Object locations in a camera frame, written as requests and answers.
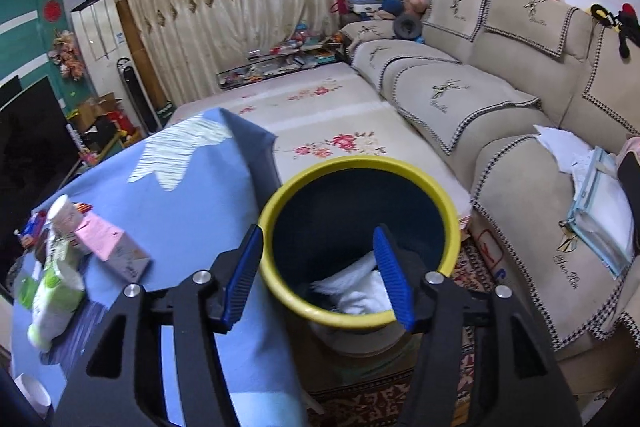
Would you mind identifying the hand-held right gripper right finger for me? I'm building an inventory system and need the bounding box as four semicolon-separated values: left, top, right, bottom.
372;223;583;427

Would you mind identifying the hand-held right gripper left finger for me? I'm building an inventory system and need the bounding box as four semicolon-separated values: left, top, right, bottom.
52;223;264;427

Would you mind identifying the yellow rimmed dark blue bin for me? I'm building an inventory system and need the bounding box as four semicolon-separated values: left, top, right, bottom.
257;157;462;355

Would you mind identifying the pink and white carton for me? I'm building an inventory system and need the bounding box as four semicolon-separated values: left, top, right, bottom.
75;211;152;282

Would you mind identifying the white crumpled tissue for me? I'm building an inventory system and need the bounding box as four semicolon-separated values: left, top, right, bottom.
307;252;396;315

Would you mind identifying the blue tablecloth with white star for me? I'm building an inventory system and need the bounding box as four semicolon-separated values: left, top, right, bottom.
10;107;308;427

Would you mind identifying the beige sofa with patterned covers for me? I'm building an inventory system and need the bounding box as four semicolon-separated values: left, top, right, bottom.
340;0;640;363

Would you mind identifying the cream floral mat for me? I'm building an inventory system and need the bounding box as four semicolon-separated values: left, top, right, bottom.
165;62;471;228

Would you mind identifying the white cup with pink label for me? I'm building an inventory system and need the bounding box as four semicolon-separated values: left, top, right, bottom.
47;196;84;239

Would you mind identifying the green white wipes packet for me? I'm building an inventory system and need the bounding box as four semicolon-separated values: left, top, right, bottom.
27;234;86;353

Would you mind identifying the tower fan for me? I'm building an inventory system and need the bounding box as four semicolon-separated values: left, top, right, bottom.
117;57;162;136

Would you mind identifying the clear blue document folder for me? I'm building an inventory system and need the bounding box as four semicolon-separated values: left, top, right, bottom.
567;147;636;279

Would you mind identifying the red blue snack packet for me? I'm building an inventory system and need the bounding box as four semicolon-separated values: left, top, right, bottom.
17;212;49;249

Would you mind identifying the cluttered glass low table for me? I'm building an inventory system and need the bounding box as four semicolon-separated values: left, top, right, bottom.
216;39;347;91

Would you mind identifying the open cardboard box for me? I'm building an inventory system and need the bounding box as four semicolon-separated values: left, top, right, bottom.
75;92;132;142

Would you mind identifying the white cup at corner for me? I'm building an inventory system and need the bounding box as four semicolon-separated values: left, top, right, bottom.
14;373;52;419

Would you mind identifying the grey round neck pillow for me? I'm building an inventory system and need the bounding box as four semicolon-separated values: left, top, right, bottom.
393;14;424;42

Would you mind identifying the black flat item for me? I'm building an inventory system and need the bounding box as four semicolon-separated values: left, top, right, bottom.
617;152;640;250

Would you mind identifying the black television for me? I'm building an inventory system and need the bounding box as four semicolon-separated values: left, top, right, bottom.
0;74;69;258

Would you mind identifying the beige patterned curtain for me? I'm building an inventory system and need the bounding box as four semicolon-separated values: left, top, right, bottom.
107;0;386;108

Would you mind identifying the white cabinet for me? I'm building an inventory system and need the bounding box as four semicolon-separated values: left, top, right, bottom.
70;0;127;108

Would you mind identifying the artificial flower bunch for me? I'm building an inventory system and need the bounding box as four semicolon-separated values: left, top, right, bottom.
49;29;84;81

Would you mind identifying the black yellow red plush toy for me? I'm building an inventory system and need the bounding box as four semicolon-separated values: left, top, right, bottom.
590;2;640;58

